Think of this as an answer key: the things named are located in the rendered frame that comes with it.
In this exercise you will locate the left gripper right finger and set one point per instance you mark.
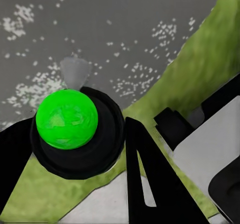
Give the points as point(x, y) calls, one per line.
point(174, 203)

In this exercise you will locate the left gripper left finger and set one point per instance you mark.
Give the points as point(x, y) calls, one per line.
point(15, 152)

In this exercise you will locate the insectifuge atomizer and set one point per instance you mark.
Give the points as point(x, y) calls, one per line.
point(77, 132)

